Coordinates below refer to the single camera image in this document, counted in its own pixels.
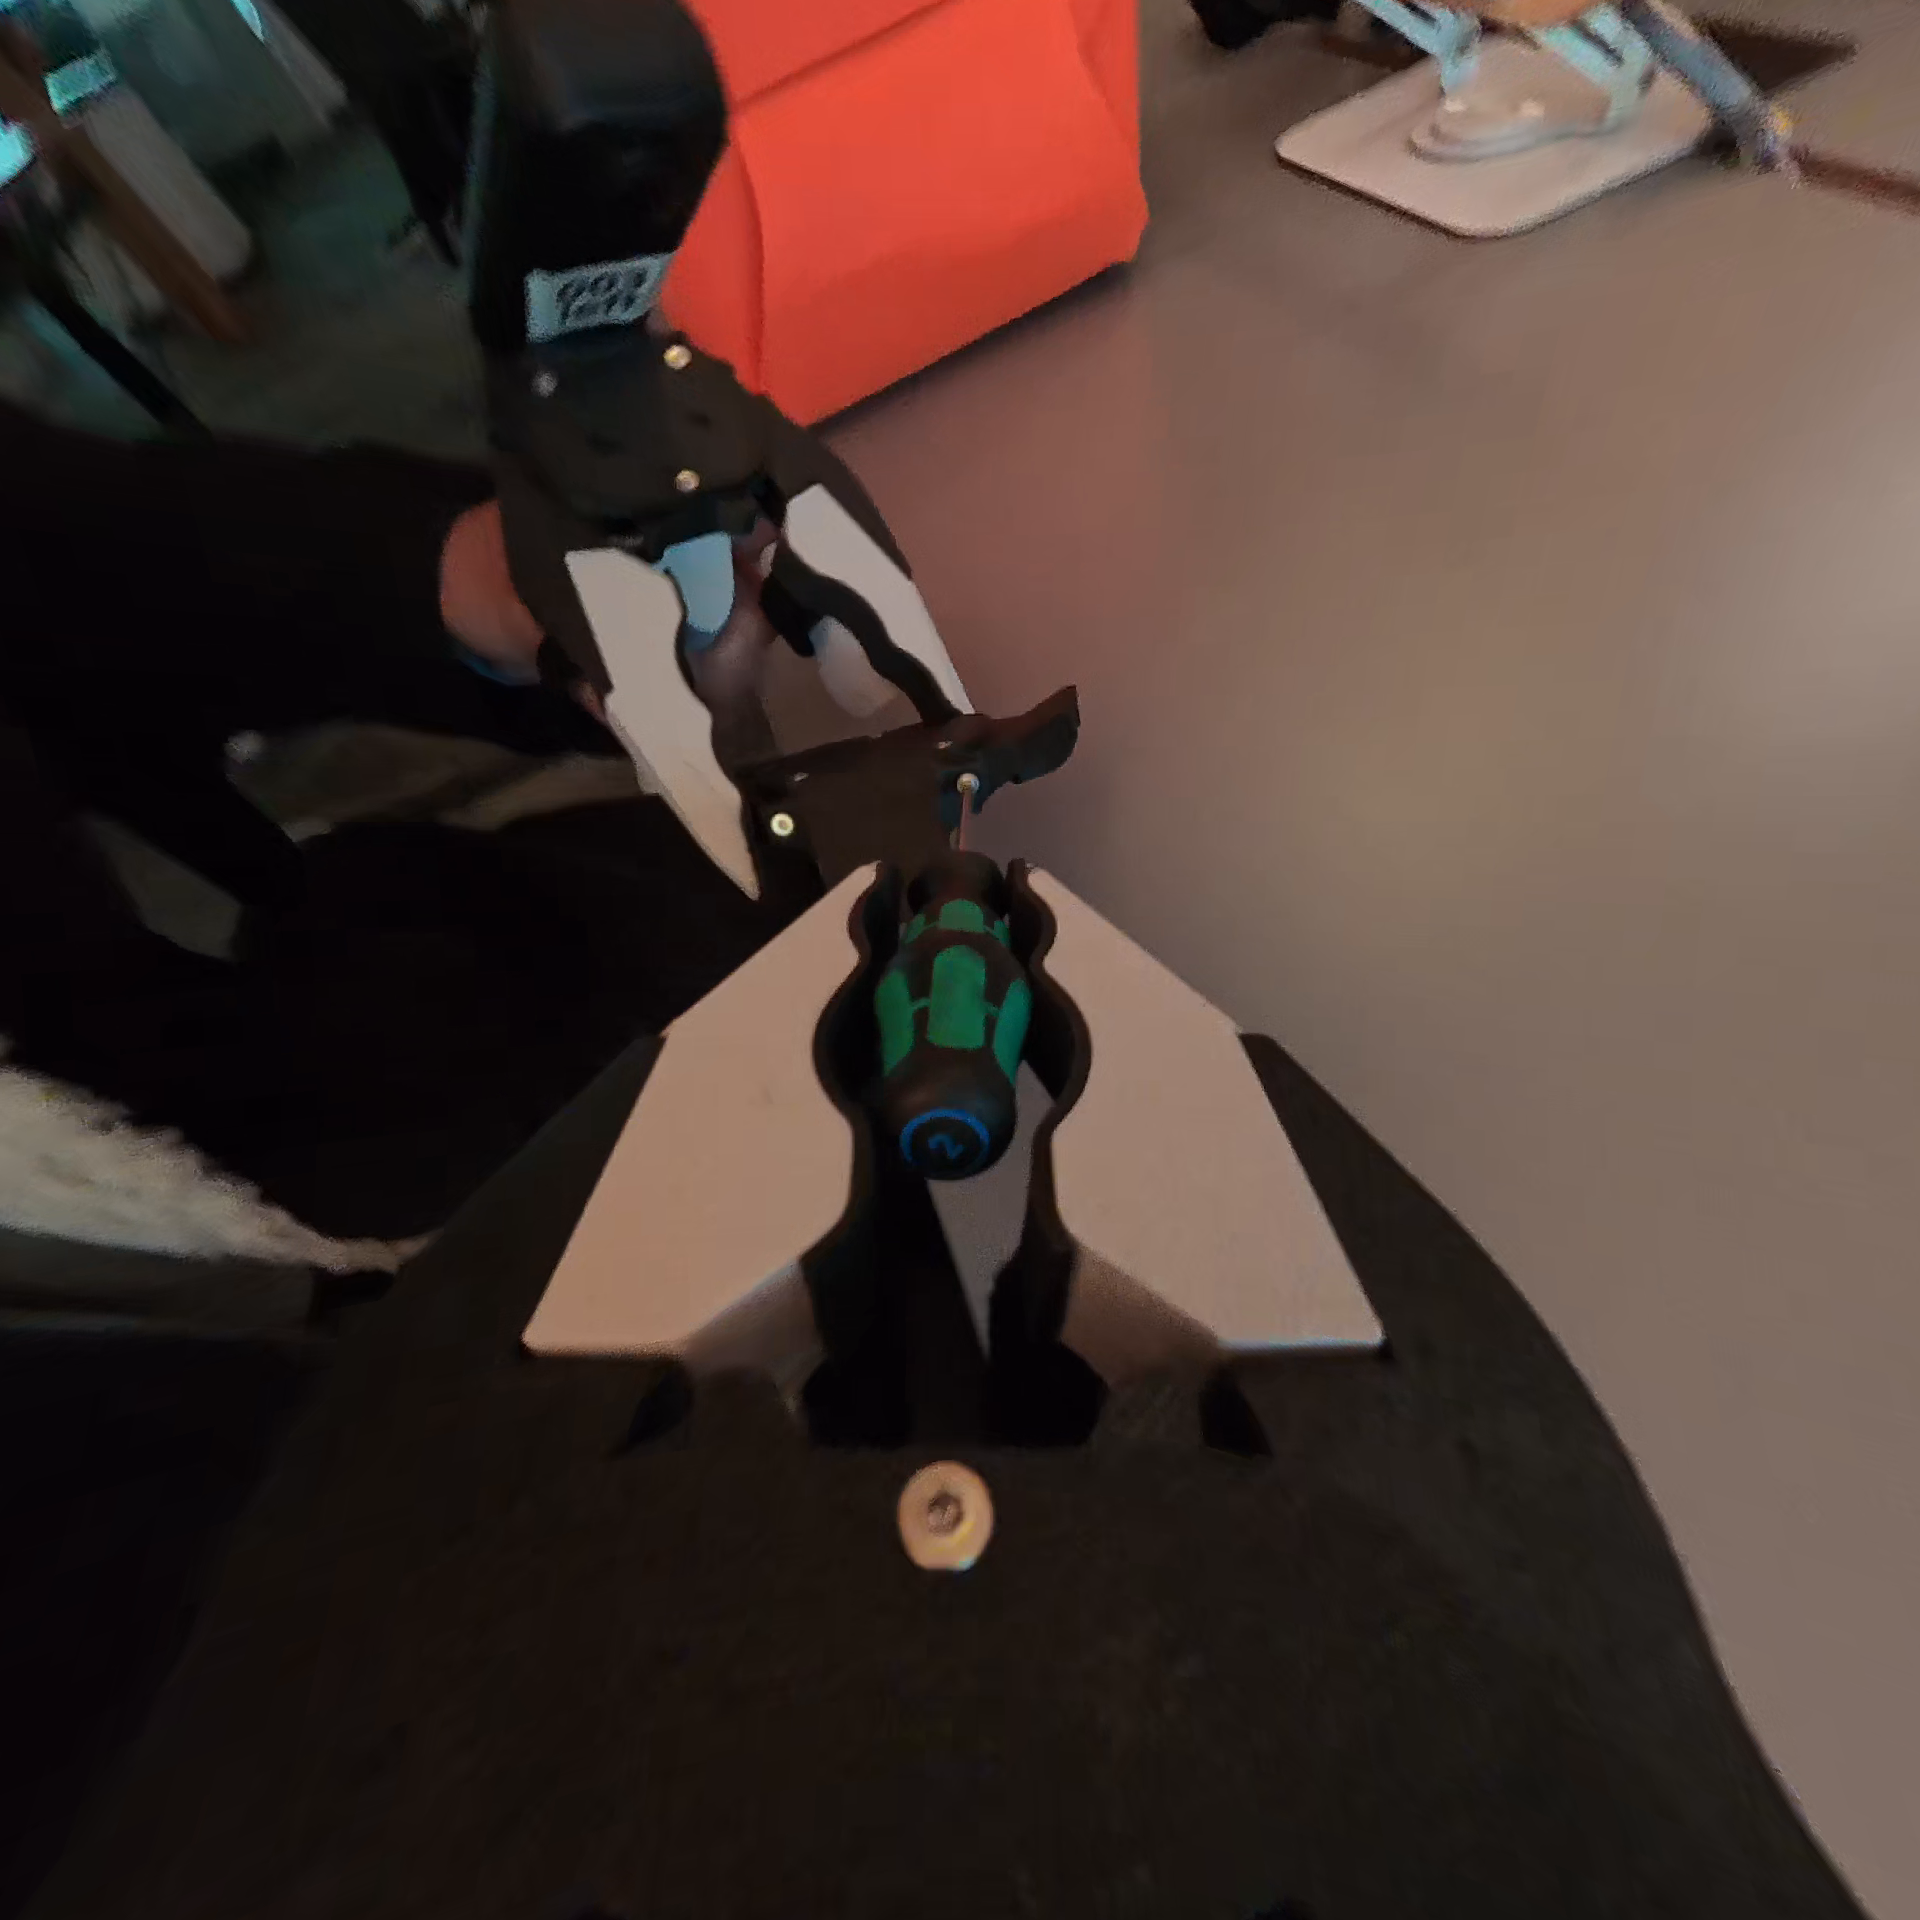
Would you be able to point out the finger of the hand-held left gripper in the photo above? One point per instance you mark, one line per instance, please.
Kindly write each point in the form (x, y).
(863, 586)
(662, 690)

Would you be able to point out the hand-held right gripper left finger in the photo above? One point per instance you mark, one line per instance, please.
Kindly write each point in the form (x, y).
(704, 1184)

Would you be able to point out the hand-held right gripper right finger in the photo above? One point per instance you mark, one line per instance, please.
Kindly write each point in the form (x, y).
(1185, 1184)

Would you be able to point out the black plastic bracket part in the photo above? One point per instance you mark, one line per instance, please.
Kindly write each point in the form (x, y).
(870, 779)

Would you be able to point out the white jointed lamp arm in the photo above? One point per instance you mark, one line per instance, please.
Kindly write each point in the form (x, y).
(1529, 75)

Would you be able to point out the person's left forearm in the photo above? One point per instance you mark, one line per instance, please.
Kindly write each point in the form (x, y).
(224, 570)

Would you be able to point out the person's left hand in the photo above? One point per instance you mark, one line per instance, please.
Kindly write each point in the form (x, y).
(488, 599)

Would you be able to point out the grey pen with yellow tip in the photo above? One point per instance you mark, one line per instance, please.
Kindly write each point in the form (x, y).
(1724, 99)

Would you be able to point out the white round base plate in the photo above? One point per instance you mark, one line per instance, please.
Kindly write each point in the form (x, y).
(1500, 180)

